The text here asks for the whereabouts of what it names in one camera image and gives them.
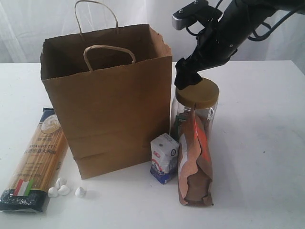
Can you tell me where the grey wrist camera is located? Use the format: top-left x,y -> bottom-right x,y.
172,0 -> 214,31

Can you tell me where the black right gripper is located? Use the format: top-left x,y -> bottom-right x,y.
174,4 -> 259,90

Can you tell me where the white candy piece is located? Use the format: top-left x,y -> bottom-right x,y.
74,187 -> 86,198
48,187 -> 59,198
58,185 -> 70,196
55,177 -> 67,189

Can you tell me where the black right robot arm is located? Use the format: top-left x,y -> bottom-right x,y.
172,0 -> 305,90

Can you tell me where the spaghetti packet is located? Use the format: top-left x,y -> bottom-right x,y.
0,108 -> 68,212

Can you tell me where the brown paper bag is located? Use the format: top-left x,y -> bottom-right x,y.
39,0 -> 173,180

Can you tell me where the brown orange paper pouch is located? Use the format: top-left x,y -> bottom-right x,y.
177,108 -> 213,207

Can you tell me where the clear jar with wooden lid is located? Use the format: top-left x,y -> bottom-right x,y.
170,78 -> 220,141

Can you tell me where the black cable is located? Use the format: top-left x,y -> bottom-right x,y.
247,7 -> 298,42

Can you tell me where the white blue small packet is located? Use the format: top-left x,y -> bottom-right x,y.
150,133 -> 179,184

